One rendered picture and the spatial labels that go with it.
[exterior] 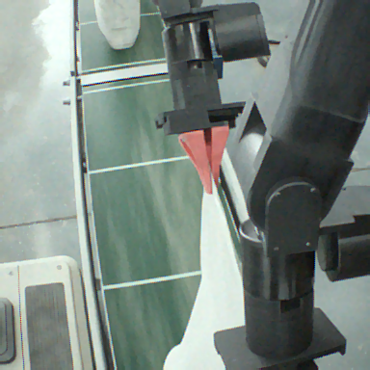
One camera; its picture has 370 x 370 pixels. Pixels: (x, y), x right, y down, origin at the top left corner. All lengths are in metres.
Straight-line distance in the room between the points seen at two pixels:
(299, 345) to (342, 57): 0.22
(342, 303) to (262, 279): 1.43
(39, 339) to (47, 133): 1.18
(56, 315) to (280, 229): 1.17
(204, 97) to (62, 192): 1.52
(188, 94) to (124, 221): 0.89
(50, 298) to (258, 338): 1.12
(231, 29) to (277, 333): 0.34
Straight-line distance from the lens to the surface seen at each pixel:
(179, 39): 0.57
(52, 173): 2.11
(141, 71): 1.94
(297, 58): 0.27
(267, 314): 0.36
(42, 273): 1.50
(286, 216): 0.29
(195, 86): 0.55
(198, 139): 0.54
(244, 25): 0.56
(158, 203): 1.44
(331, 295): 1.77
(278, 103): 0.27
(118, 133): 1.66
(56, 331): 1.40
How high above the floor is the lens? 1.50
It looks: 49 degrees down
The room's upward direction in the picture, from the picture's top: straight up
